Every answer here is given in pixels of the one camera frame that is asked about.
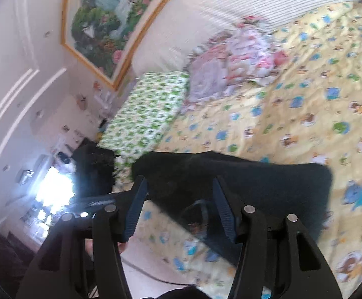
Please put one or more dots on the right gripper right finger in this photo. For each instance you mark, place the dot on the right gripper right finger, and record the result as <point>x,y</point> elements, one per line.
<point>278,254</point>

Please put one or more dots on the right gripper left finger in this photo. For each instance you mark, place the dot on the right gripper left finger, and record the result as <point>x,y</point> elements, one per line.
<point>59,270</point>

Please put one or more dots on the black pants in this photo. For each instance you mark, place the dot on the black pants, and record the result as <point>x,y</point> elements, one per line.
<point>181,184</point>

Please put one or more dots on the person's left hand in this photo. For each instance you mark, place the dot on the person's left hand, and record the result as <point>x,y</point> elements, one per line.
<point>93,247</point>

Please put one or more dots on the green white patterned pillow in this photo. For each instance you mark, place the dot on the green white patterned pillow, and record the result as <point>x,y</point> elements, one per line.
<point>146,115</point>

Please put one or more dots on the yellow cartoon bear bedsheet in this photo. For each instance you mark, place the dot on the yellow cartoon bear bedsheet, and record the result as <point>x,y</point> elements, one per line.
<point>312,113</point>

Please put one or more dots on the gold framed landscape painting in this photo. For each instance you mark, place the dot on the gold framed landscape painting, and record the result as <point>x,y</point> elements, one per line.
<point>104,34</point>

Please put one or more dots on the pink floral pillow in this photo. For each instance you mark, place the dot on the pink floral pillow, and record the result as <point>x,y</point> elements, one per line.
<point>246,53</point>

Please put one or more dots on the white striped headboard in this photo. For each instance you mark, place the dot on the white striped headboard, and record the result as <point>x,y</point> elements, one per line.
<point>183,25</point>

